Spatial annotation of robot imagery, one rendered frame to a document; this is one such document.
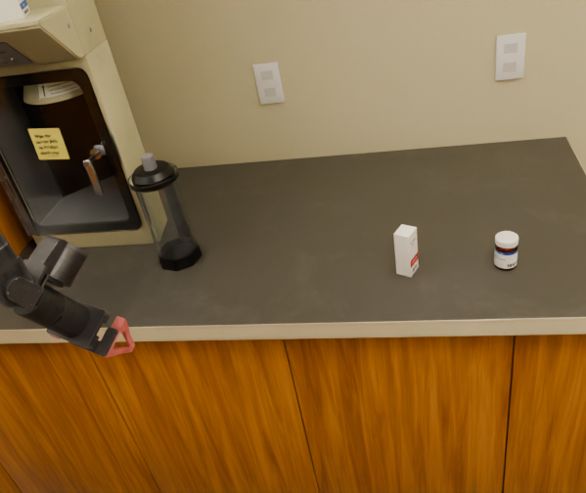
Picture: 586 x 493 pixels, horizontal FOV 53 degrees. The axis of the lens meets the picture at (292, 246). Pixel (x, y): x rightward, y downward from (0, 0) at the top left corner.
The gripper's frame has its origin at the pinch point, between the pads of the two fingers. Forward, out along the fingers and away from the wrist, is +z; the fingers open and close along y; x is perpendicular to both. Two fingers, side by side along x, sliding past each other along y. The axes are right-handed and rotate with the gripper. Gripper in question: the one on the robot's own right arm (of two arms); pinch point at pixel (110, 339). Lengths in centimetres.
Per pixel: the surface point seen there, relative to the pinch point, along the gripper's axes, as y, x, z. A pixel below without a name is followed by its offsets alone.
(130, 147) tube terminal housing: 28, -43, 7
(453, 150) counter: -28, -83, 55
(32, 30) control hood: 24, -44, -28
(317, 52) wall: 5, -90, 26
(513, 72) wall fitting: -41, -101, 44
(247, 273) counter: -3.7, -25.5, 24.9
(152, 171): 13.6, -35.3, 2.8
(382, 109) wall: -9, -87, 45
